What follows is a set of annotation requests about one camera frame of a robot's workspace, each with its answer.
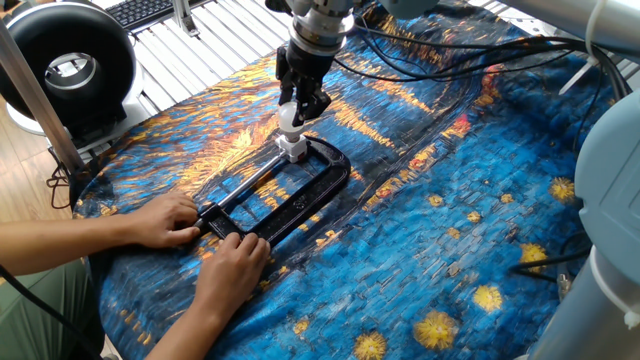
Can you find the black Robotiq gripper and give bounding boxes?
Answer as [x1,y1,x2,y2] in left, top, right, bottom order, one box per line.
[275,40,337,128]

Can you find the white light bulb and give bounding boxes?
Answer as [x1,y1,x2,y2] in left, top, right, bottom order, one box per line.
[277,101,307,144]

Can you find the white lamp socket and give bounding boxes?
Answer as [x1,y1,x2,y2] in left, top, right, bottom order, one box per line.
[274,133,310,165]

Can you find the black C-clamp with silver screw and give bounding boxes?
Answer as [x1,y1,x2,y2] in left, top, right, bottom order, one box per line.
[192,135,353,247]

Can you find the person's right forearm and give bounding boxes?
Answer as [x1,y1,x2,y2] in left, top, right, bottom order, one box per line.
[144,299,234,360]

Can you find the person's left forearm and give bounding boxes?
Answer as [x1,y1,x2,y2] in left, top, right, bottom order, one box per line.
[0,217,139,277]

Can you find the person's left hand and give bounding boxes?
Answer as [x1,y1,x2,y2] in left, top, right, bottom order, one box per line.
[125,192,202,250]

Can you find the person's right hand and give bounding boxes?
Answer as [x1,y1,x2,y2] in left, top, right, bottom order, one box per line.
[193,232,272,319]

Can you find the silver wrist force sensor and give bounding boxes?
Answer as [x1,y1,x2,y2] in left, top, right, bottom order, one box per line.
[287,0,357,57]

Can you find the starry night painting tablecloth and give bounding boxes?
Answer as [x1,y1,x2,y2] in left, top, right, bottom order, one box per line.
[69,0,621,360]

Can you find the black computer keyboard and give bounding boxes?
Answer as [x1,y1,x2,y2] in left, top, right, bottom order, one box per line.
[104,0,214,32]

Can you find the green trousers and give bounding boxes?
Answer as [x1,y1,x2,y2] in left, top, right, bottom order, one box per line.
[0,259,106,360]

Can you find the aluminium upright bracket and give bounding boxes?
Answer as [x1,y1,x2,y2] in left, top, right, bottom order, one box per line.
[171,0,201,38]

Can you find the black ring-shaped fan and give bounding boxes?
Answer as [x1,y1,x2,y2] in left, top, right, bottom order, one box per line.
[0,1,146,151]

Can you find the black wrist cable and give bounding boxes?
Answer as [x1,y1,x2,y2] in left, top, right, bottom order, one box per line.
[332,14,632,151]

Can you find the black cable tangle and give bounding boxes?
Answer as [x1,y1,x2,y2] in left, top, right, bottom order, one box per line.
[45,147,74,211]

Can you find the aluminium frame bar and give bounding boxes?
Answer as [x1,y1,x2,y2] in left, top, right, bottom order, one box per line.
[0,18,87,176]

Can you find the silver metal cable plug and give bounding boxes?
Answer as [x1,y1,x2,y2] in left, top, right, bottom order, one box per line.
[556,272,573,301]

